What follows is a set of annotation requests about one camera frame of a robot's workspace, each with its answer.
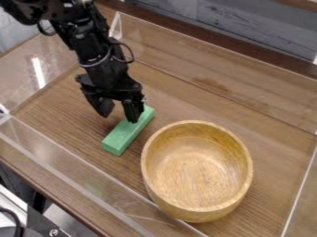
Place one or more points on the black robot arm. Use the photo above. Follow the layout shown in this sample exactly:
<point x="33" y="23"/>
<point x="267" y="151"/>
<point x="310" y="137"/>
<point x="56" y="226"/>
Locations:
<point x="80" y="26"/>

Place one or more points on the clear acrylic corner bracket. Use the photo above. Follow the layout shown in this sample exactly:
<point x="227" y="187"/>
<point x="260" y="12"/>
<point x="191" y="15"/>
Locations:
<point x="115" y="31"/>

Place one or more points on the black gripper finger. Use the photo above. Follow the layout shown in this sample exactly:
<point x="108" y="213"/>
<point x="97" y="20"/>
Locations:
<point x="101" y="104"/>
<point x="132" y="109"/>

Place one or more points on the grey metal base plate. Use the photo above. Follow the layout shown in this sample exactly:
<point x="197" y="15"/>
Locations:
<point x="54" y="223"/>

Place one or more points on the green rectangular block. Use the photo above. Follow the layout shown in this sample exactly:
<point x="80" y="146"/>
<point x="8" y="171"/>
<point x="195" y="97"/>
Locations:
<point x="124" y="133"/>

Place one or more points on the brown wooden bowl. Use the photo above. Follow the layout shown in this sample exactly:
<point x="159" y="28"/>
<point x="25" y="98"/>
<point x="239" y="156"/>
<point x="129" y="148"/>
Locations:
<point x="196" y="170"/>

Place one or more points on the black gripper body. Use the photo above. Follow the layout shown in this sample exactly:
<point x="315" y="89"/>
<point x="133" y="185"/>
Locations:
<point x="105" y="80"/>

